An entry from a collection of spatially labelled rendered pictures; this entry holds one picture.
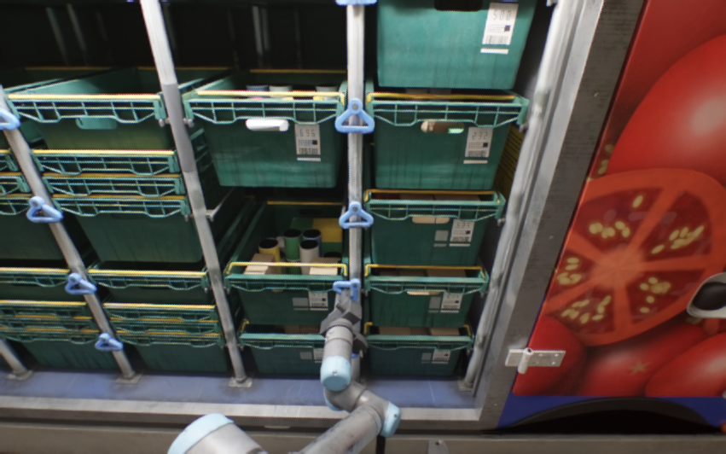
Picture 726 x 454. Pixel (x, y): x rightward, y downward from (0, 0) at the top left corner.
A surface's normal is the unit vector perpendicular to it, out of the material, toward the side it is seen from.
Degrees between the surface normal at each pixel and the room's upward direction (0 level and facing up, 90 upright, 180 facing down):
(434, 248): 92
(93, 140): 94
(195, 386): 0
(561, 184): 90
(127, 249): 98
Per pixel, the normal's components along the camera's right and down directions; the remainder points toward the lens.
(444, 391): 0.01, -0.86
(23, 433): -0.01, 0.50
